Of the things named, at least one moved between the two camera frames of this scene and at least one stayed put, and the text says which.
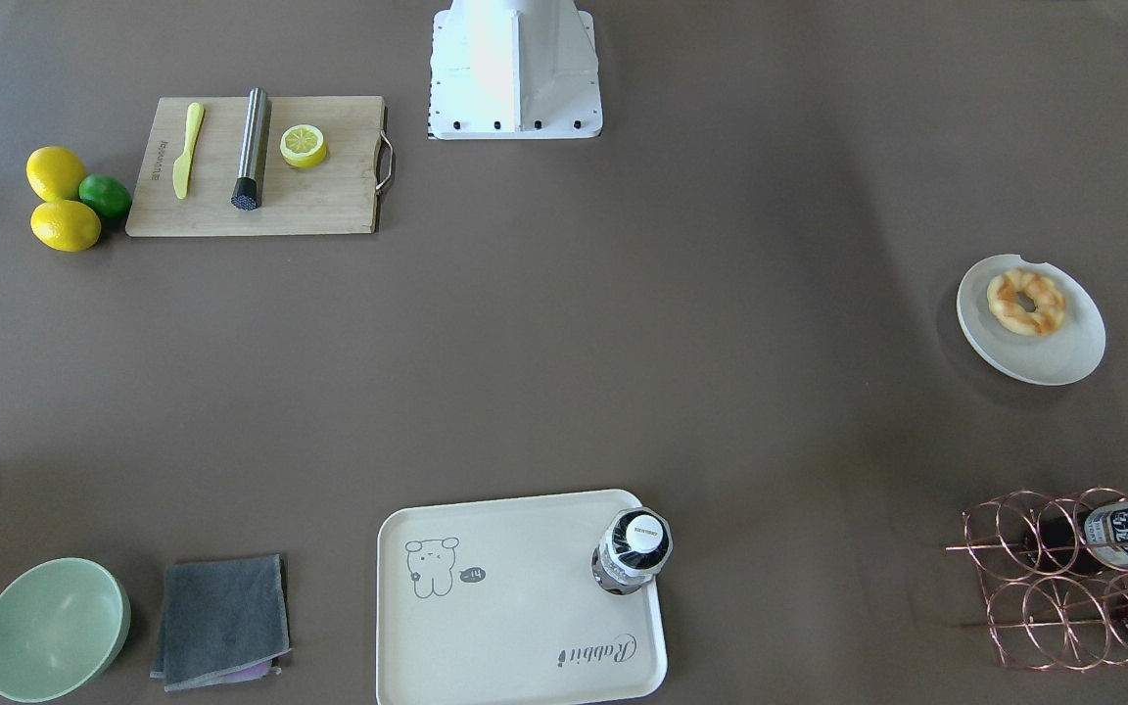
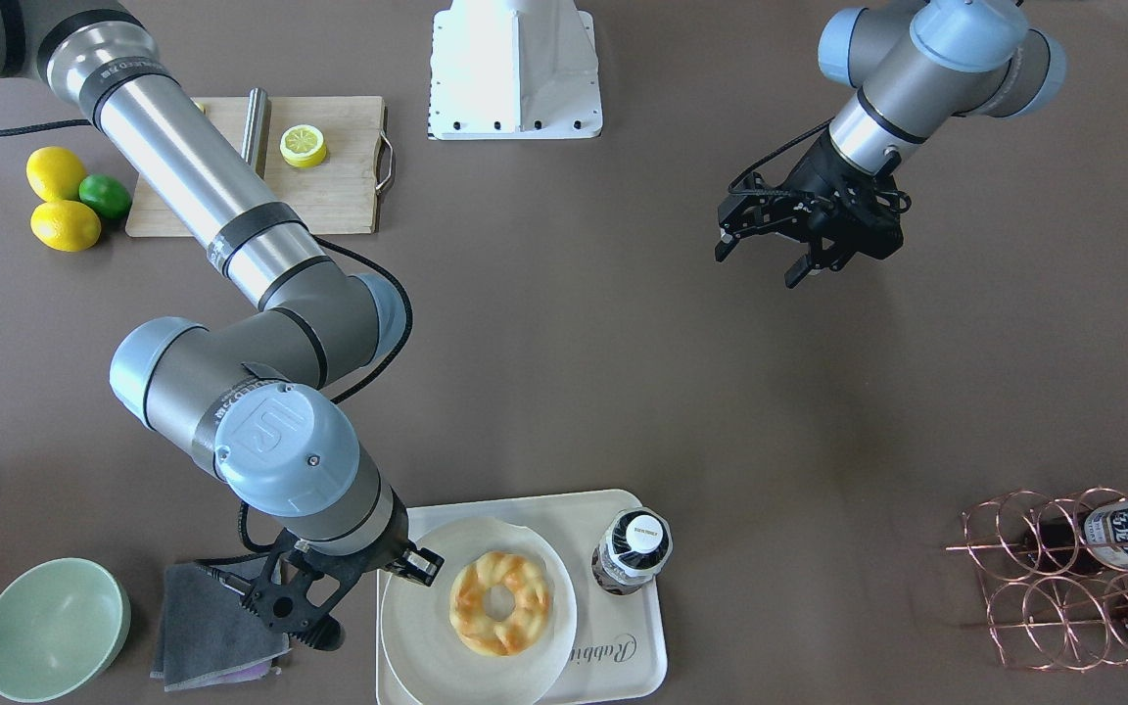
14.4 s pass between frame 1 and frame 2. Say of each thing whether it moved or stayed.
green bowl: stayed
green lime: stayed
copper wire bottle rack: stayed
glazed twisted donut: moved
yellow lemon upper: stayed
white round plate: moved
